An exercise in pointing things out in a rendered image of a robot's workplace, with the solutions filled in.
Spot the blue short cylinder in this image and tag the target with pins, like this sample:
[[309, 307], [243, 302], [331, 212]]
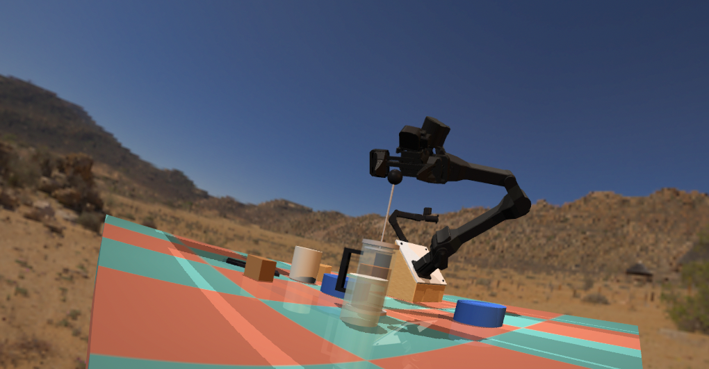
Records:
[[482, 314], [329, 284]]

